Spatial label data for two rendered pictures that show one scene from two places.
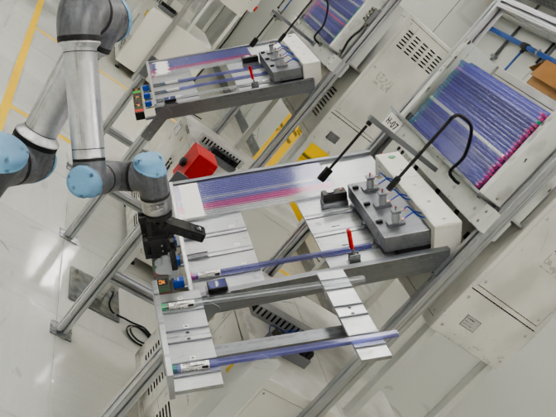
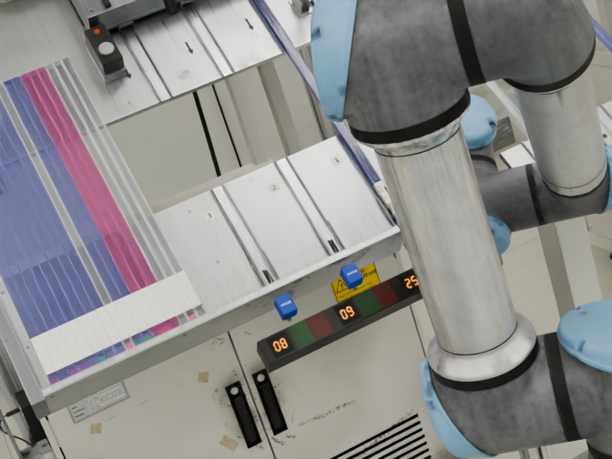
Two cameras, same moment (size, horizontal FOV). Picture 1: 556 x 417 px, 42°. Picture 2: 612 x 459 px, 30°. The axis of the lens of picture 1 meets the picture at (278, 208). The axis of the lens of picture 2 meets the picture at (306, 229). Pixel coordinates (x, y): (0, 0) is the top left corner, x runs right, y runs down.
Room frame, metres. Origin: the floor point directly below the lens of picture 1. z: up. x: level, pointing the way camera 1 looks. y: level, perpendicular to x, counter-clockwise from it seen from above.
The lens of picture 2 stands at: (1.67, 1.65, 1.37)
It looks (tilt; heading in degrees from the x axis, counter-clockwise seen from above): 20 degrees down; 281
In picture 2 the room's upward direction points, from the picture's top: 18 degrees counter-clockwise
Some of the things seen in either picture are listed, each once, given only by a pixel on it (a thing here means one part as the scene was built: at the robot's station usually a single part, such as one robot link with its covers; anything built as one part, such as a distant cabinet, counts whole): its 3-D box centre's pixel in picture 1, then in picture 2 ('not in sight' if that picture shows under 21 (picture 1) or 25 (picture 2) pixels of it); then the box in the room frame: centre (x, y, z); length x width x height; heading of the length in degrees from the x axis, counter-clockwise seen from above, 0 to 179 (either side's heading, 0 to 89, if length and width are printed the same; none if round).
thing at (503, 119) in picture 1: (482, 127); not in sight; (2.23, -0.31, 1.52); 0.51 x 0.13 x 0.27; 27
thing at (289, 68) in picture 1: (218, 146); not in sight; (3.53, 0.43, 0.66); 1.01 x 0.73 x 1.31; 117
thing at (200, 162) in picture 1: (148, 226); not in sight; (2.76, 0.35, 0.39); 0.24 x 0.24 x 0.78; 27
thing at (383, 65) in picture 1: (285, 122); not in sight; (3.64, 0.25, 0.95); 1.35 x 0.82 x 1.90; 117
